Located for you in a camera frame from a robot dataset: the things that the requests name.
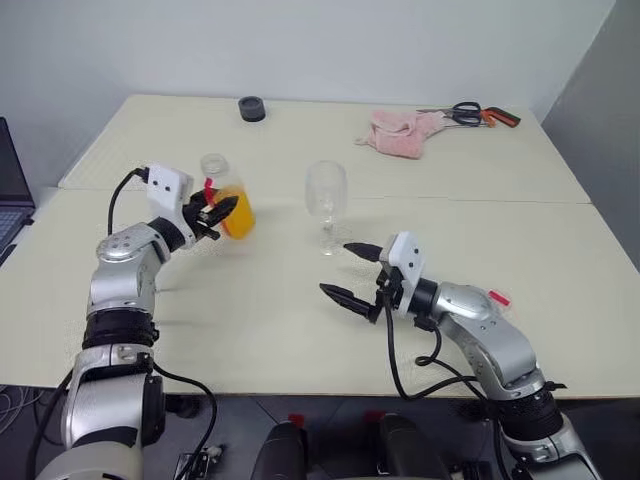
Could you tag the dark laptop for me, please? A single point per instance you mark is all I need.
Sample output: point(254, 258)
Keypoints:
point(12, 200)

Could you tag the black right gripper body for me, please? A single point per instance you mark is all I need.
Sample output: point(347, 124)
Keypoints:
point(390, 287)

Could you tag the black and silver bracket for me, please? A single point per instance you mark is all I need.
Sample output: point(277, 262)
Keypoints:
point(197, 462)

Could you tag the pink cloth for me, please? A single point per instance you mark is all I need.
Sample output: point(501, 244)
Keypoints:
point(397, 135)

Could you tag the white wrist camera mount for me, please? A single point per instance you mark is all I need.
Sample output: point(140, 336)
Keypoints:
point(167, 190)
point(407, 260)

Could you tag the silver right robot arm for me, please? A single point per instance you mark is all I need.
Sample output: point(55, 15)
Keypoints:
point(500, 350)

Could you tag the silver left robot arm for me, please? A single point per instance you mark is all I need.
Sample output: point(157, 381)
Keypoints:
point(117, 280)

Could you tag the black rounded hump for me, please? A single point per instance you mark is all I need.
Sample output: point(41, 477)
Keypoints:
point(280, 450)
point(412, 450)

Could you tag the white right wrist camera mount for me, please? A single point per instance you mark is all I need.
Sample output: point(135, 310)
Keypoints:
point(407, 260)

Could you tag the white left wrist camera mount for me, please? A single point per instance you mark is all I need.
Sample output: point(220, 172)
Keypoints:
point(167, 190)

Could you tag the orange and black utility knife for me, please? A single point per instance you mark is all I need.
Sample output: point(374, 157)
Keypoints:
point(502, 117)

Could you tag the black round cap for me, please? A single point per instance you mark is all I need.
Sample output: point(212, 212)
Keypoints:
point(251, 109)

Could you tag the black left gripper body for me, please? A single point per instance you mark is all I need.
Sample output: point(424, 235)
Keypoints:
point(200, 220)

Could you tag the clear bottle with orange drink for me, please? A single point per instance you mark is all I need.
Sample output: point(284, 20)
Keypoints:
point(240, 210)

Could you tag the clear wine glass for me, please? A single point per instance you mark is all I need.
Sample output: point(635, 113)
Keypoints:
point(326, 190)

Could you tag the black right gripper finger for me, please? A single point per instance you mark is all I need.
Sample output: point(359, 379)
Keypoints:
point(352, 301)
point(367, 251)

